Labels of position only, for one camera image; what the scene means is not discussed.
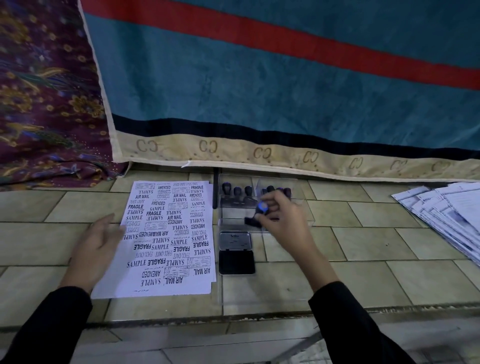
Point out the teal blanket with red stripe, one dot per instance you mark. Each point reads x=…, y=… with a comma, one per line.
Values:
x=281, y=86

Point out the person's left forearm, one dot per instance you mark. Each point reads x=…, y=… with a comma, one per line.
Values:
x=41, y=326

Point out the open black ink pad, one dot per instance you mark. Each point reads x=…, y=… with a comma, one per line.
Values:
x=236, y=255

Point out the person's right forearm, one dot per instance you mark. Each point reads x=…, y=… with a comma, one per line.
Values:
x=345, y=318

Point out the person's right thumb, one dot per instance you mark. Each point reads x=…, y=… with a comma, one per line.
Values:
x=267, y=222

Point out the white stamped paper sheet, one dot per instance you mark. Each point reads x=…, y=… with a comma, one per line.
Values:
x=168, y=240

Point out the purple floral cloth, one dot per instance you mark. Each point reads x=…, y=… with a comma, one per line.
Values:
x=45, y=97

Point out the person's left hand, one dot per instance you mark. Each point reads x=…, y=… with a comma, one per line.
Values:
x=92, y=251

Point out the person's left thumb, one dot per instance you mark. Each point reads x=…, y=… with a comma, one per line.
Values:
x=119, y=233

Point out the thin black stick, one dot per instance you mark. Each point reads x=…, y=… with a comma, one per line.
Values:
x=215, y=189

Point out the person's right hand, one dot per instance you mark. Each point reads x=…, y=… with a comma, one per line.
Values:
x=292, y=225

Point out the pile of white paper sheets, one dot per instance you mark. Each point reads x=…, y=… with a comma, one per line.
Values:
x=446, y=213

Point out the blue-capped black rubber stamp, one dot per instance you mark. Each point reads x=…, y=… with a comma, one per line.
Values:
x=257, y=215

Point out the clear plastic stamp case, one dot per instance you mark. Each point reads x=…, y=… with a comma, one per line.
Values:
x=236, y=210

